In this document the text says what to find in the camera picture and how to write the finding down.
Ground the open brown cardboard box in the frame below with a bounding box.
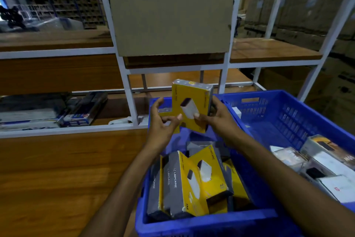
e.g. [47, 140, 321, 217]
[259, 66, 333, 99]

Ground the blue white packet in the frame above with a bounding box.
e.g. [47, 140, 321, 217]
[62, 92, 109, 127]

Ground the white charger box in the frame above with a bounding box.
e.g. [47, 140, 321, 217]
[301, 166, 338, 192]

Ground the blue plastic crate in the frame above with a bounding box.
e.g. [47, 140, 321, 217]
[215, 89, 355, 237]
[135, 97, 278, 237]

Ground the white metal shelving rack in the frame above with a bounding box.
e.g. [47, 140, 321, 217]
[0, 0, 355, 237]

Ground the flat brown cardboard box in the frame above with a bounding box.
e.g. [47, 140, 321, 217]
[107, 0, 235, 57]

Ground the clear plastic sheet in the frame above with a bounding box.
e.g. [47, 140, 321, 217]
[0, 17, 84, 33]

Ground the stack of large cardboard cartons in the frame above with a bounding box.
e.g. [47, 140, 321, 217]
[238, 0, 355, 135]

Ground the brown pigeonhole shelving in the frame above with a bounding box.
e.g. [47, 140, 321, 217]
[25, 0, 107, 29]

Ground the black flat case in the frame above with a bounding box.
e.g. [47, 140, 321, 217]
[0, 94, 67, 112]

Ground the person's left hand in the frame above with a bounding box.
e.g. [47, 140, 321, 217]
[145, 97, 183, 153]

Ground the person's right hand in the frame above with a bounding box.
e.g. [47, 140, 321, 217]
[193, 96, 244, 149]

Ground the group of yellow charger boxes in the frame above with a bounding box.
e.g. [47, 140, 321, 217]
[146, 141, 251, 221]

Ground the white plastic piece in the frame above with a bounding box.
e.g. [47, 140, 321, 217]
[108, 116, 149, 126]

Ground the person's right forearm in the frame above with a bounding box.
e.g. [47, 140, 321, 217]
[230, 131, 355, 237]

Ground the person's left forearm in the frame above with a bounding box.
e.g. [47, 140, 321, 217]
[79, 142, 167, 237]

